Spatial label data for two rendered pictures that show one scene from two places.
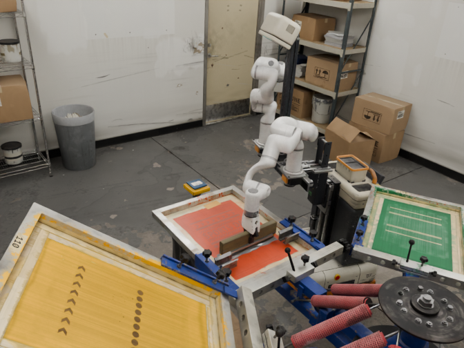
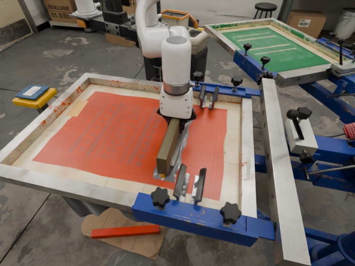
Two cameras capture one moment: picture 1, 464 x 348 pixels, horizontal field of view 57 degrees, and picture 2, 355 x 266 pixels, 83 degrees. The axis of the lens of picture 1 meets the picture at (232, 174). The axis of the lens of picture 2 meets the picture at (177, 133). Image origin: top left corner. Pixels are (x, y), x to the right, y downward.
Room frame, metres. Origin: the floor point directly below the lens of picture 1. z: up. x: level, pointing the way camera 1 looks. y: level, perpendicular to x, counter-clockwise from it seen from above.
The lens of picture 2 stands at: (1.42, 0.20, 1.49)
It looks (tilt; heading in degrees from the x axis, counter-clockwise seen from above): 46 degrees down; 321
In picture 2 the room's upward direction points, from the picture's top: straight up
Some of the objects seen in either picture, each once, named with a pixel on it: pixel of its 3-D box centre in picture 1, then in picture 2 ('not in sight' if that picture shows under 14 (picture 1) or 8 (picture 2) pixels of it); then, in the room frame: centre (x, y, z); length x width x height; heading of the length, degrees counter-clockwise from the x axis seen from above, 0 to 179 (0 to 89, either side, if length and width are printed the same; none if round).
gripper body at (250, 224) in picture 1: (250, 220); (176, 100); (1.81, -0.11, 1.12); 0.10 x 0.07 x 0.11; 38
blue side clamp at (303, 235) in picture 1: (300, 237); (214, 93); (1.89, -0.39, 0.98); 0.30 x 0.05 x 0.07; 38
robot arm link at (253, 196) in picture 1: (257, 196); (176, 53); (1.83, -0.13, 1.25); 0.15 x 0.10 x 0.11; 154
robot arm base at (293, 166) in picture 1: (296, 159); (148, 7); (2.37, -0.39, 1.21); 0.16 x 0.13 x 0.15; 111
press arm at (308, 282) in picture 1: (307, 286); (313, 147); (1.46, -0.37, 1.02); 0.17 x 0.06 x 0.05; 38
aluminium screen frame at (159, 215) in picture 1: (233, 231); (141, 128); (1.91, -0.03, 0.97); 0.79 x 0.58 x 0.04; 38
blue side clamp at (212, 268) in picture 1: (215, 275); (192, 218); (1.55, 0.05, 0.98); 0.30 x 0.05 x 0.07; 38
